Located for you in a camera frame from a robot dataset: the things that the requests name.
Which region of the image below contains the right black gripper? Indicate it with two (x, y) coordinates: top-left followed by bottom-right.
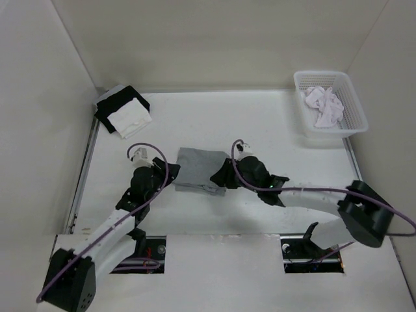
(210, 157), (260, 193)

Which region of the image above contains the grey tank top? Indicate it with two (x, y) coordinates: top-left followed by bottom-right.
(174, 147), (229, 196)

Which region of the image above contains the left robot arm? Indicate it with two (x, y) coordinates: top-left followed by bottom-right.
(36, 157), (181, 311)

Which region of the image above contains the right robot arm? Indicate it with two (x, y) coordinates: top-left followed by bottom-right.
(210, 156), (393, 257)

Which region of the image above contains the folded white tank top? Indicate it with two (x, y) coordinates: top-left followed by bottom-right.
(108, 98), (152, 139)

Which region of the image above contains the folded black tank top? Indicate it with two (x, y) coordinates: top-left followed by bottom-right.
(94, 84), (150, 134)

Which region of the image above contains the pale pink tank top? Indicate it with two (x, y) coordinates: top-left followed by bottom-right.
(304, 86), (345, 128)

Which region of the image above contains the white plastic basket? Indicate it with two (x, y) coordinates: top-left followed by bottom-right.
(293, 71), (368, 139)

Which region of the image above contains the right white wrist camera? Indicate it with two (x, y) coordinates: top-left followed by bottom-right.
(237, 143), (254, 159)

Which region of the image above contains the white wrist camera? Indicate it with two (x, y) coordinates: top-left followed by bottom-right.
(131, 148), (152, 168)
(237, 143), (254, 159)

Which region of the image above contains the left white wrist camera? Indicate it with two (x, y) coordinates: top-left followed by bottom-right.
(131, 148), (152, 168)

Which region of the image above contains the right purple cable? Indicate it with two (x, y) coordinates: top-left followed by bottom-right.
(230, 138), (416, 264)

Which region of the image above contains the purple cable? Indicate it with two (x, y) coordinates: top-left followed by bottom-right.
(230, 138), (416, 264)
(34, 142), (170, 304)

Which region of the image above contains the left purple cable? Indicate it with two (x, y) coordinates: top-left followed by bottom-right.
(34, 142), (170, 304)

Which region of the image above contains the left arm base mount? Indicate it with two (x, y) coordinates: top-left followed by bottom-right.
(112, 228), (167, 274)

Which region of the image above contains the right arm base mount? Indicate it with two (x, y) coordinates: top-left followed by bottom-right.
(280, 222), (344, 274)

